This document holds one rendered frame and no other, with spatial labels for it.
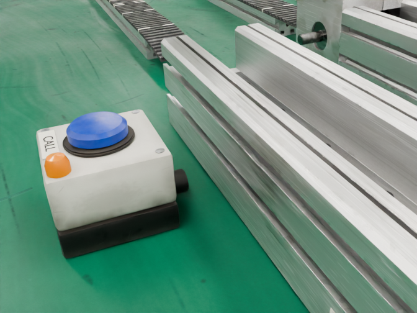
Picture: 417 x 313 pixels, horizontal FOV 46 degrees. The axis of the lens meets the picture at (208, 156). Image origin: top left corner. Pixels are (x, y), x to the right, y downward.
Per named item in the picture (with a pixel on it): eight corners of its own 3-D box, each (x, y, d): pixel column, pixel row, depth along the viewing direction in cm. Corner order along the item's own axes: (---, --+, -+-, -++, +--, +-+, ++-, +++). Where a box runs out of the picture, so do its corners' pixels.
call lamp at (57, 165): (44, 168, 30) (40, 151, 30) (69, 163, 31) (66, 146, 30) (47, 181, 29) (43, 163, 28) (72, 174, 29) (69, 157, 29)
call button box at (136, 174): (52, 197, 38) (33, 124, 35) (170, 168, 41) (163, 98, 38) (64, 261, 32) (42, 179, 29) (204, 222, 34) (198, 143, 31)
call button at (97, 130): (67, 141, 35) (61, 115, 34) (123, 129, 36) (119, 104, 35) (75, 168, 31) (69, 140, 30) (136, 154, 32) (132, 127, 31)
